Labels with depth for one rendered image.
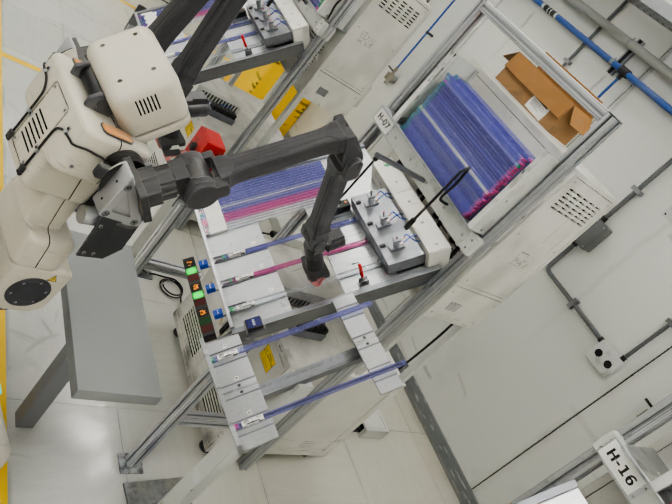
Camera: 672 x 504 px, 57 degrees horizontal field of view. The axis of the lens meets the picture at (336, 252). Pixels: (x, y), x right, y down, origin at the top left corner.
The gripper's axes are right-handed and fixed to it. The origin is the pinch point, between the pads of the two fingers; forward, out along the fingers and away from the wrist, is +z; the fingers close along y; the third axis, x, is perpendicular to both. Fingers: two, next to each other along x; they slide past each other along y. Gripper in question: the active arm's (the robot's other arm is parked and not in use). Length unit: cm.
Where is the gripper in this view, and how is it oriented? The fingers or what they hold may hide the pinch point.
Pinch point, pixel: (317, 282)
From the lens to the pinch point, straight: 201.5
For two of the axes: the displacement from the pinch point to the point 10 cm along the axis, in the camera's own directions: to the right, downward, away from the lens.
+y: -3.6, -7.0, 6.2
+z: 0.5, 6.5, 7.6
